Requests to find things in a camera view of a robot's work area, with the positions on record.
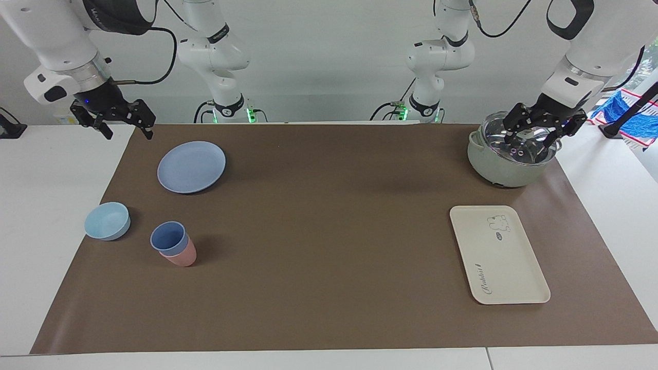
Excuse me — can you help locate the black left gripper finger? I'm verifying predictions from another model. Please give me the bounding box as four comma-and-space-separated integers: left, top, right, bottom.
544, 114, 588, 152
503, 103, 535, 144

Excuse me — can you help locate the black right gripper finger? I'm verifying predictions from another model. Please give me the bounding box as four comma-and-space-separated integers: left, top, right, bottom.
70, 102, 114, 140
127, 99, 156, 140

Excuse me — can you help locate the blue plastic cup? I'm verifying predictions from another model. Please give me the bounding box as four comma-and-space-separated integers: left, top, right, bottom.
150, 221, 190, 255

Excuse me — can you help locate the pink plastic cup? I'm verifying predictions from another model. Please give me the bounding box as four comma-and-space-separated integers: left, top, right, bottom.
158, 235, 197, 267

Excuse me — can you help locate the cream rabbit print tray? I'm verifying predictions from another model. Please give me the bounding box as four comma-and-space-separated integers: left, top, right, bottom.
450, 206, 551, 305

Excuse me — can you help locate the white box yellow label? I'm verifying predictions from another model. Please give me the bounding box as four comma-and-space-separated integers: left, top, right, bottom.
53, 105, 78, 125

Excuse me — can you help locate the glass pot lid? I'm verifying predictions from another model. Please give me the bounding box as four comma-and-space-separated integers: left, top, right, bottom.
482, 112, 562, 166

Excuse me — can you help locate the black stand pole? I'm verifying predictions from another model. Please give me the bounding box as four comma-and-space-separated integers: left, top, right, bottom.
599, 82, 658, 139

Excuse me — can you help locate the blue cloth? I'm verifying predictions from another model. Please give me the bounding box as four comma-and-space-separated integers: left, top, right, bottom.
586, 88, 658, 150

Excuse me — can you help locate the pale green cooking pot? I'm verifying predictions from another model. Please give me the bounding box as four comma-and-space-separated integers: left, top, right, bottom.
467, 112, 562, 188

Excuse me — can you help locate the blue round plate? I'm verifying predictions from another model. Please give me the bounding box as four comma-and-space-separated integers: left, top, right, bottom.
157, 141, 227, 195

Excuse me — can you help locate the light blue bowl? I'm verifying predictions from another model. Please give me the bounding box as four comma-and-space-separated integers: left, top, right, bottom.
84, 202, 131, 241

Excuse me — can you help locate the brown table mat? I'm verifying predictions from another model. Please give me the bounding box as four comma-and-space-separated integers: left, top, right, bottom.
30, 123, 658, 355

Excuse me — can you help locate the black base cable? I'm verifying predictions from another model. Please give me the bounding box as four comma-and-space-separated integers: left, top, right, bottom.
194, 100, 216, 124
370, 77, 417, 121

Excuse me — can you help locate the black clamp mount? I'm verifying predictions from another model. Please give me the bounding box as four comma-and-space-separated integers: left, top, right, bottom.
0, 107, 27, 139

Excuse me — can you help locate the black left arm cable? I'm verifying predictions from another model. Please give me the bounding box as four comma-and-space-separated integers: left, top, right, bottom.
468, 0, 646, 90

